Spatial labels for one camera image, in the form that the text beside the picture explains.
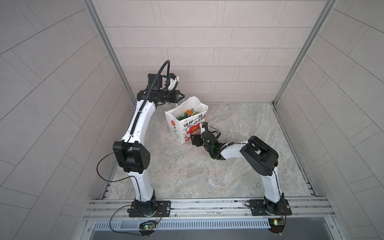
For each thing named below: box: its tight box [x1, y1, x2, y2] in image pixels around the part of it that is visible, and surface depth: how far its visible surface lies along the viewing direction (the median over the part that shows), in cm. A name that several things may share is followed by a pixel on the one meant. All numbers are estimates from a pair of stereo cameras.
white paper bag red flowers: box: [164, 96, 209, 145], surface depth 84 cm
